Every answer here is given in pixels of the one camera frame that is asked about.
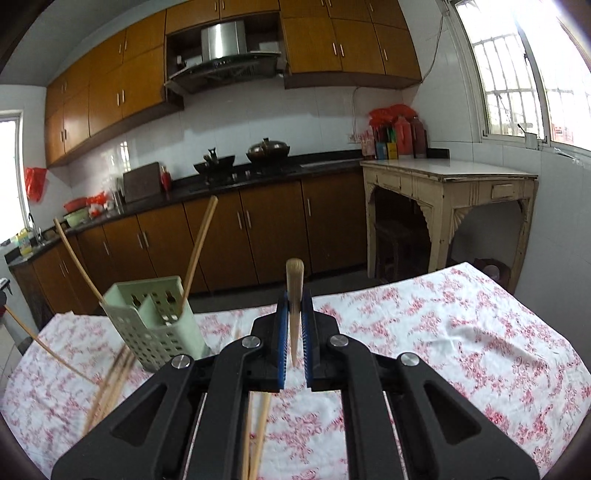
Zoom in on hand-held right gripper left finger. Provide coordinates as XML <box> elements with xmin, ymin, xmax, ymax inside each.
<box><xmin>51</xmin><ymin>294</ymin><xmax>291</xmax><ymax>480</ymax></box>

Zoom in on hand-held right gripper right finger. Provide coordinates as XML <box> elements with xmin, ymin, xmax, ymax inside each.
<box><xmin>300</xmin><ymin>294</ymin><xmax>541</xmax><ymax>480</ymax></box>

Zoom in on green perforated utensil holder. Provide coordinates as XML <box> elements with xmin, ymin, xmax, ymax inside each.
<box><xmin>102</xmin><ymin>276</ymin><xmax>213</xmax><ymax>373</ymax></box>

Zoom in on red floral tablecloth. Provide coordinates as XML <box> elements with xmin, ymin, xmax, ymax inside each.
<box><xmin>0</xmin><ymin>261</ymin><xmax>588</xmax><ymax>480</ymax></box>

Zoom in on dark wooden stool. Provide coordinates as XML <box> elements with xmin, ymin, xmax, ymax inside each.
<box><xmin>376</xmin><ymin>219</ymin><xmax>419</xmax><ymax>283</ymax></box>

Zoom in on gas stove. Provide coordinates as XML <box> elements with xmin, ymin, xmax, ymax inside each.
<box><xmin>203</xmin><ymin>162</ymin><xmax>302</xmax><ymax>186</ymax></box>

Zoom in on black kitchen countertop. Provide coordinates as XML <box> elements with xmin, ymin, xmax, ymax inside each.
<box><xmin>7</xmin><ymin>148</ymin><xmax>451</xmax><ymax>267</ymax></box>

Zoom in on black wok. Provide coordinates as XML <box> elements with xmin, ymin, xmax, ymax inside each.
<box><xmin>193</xmin><ymin>148</ymin><xmax>236</xmax><ymax>179</ymax></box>

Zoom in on dark pot with lid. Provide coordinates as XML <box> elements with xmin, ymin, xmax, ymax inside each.
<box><xmin>246</xmin><ymin>137</ymin><xmax>291</xmax><ymax>165</ymax></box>

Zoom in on worn white wooden table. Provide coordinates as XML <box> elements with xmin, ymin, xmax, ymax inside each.
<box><xmin>359</xmin><ymin>157</ymin><xmax>540</xmax><ymax>297</ymax></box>

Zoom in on dark wooden cutting board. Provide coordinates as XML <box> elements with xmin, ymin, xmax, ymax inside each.
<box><xmin>122</xmin><ymin>161</ymin><xmax>165</xmax><ymax>204</ymax></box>

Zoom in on curved wooden chopstick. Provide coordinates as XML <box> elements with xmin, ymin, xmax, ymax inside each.
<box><xmin>53</xmin><ymin>218</ymin><xmax>107</xmax><ymax>306</ymax></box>

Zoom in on red and white bag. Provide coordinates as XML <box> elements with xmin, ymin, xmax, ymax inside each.
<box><xmin>88</xmin><ymin>191</ymin><xmax>110</xmax><ymax>218</ymax></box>

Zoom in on dark sauce bottle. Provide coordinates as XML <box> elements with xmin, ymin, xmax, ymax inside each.
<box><xmin>410</xmin><ymin>115</ymin><xmax>428</xmax><ymax>158</ymax></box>

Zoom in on red bottles and condiments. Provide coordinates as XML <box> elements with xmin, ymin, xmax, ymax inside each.
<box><xmin>369</xmin><ymin>104</ymin><xmax>417</xmax><ymax>128</ymax></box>

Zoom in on red plastic bag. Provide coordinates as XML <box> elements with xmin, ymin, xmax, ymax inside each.
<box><xmin>25</xmin><ymin>167</ymin><xmax>49</xmax><ymax>203</ymax></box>

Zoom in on steel range hood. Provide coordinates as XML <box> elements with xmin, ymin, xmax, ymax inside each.
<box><xmin>164</xmin><ymin>20</ymin><xmax>285</xmax><ymax>96</ymax></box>

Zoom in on small bright window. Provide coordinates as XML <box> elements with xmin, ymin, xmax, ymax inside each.
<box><xmin>0</xmin><ymin>110</ymin><xmax>24</xmax><ymax>246</ymax></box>

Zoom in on barred window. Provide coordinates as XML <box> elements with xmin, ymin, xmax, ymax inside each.
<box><xmin>450</xmin><ymin>0</ymin><xmax>591</xmax><ymax>151</ymax></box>

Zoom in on wall cable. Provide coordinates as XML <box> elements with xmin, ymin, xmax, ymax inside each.
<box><xmin>353</xmin><ymin>8</ymin><xmax>452</xmax><ymax>140</ymax></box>

